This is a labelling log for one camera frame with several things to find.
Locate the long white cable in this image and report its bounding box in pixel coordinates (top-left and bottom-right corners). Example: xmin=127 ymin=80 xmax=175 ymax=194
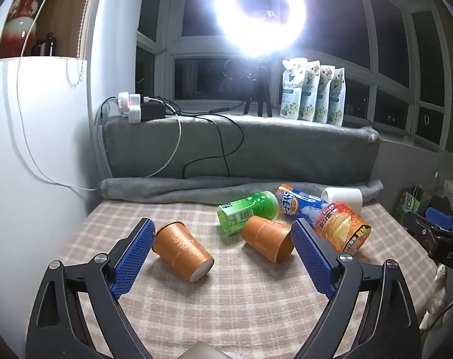
xmin=16 ymin=0 xmax=101 ymax=192

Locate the ring light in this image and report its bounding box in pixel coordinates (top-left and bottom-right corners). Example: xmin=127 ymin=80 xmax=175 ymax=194
xmin=211 ymin=0 xmax=310 ymax=60

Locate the green packaging bag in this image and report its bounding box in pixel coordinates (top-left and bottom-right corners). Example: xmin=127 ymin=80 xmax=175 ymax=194
xmin=394 ymin=185 xmax=434 ymax=229

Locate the white cup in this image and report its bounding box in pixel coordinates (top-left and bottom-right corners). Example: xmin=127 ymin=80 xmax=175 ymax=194
xmin=320 ymin=186 xmax=363 ymax=216

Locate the white bead chain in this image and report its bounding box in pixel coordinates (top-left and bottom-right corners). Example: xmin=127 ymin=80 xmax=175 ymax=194
xmin=65 ymin=0 xmax=101 ymax=87

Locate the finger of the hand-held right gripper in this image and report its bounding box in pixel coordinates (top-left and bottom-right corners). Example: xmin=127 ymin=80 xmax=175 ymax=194
xmin=403 ymin=206 xmax=453 ymax=241

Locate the white window frame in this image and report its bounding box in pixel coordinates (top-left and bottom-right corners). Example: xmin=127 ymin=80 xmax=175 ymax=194
xmin=136 ymin=0 xmax=453 ymax=155

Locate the red and white vase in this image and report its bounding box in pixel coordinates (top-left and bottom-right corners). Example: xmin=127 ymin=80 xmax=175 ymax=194
xmin=0 ymin=0 xmax=48 ymax=60

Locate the black tripod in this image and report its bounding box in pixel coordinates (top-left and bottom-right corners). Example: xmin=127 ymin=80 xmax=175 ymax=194
xmin=243 ymin=57 xmax=273 ymax=118

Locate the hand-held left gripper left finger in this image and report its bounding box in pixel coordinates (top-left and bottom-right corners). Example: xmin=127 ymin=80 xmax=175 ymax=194
xmin=25 ymin=217 xmax=156 ymax=359

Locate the checked bed sheet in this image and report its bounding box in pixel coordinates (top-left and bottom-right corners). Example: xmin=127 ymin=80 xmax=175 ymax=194
xmin=36 ymin=197 xmax=441 ymax=359

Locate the orange paper cup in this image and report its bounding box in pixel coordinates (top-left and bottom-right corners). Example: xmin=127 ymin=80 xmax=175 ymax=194
xmin=242 ymin=215 xmax=297 ymax=264
xmin=152 ymin=221 xmax=215 ymax=282

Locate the short white cable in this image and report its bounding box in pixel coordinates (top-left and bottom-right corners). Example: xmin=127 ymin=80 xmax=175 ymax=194
xmin=144 ymin=96 xmax=183 ymax=179

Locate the grey blanket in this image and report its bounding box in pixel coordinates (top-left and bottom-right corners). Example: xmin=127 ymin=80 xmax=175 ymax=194
xmin=98 ymin=114 xmax=384 ymax=205

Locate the black power adapter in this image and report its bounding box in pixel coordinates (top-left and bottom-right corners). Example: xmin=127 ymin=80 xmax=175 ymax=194
xmin=141 ymin=101 xmax=167 ymax=121

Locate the white cabinet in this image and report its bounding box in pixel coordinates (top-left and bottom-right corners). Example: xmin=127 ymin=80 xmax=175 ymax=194
xmin=0 ymin=57 xmax=89 ymax=330

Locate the green plastic bottle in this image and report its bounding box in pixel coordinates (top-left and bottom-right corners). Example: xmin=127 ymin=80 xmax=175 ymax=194
xmin=216 ymin=191 xmax=280 ymax=236

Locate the dark glass bottle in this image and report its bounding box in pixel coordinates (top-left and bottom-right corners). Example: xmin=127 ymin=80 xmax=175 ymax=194
xmin=31 ymin=32 xmax=60 ymax=57

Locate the white and green refill pouch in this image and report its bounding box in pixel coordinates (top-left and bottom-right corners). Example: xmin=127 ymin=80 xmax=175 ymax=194
xmin=280 ymin=58 xmax=310 ymax=121
xmin=299 ymin=62 xmax=323 ymax=122
xmin=314 ymin=65 xmax=336 ymax=124
xmin=327 ymin=68 xmax=347 ymax=127

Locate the red and orange snack tub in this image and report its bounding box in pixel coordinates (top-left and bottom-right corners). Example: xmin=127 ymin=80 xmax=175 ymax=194
xmin=314 ymin=200 xmax=373 ymax=255

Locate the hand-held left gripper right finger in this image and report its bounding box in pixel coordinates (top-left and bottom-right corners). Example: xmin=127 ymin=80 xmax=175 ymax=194
xmin=290 ymin=219 xmax=424 ymax=359

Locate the blue and orange drink can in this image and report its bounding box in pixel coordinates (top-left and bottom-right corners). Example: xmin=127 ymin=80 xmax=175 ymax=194
xmin=275 ymin=183 xmax=330 ymax=229

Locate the black cable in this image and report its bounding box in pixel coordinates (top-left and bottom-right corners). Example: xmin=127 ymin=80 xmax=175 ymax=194
xmin=166 ymin=107 xmax=246 ymax=180

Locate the white plastic bag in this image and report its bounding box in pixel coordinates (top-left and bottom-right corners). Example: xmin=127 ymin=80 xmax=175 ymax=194
xmin=420 ymin=264 xmax=449 ymax=330

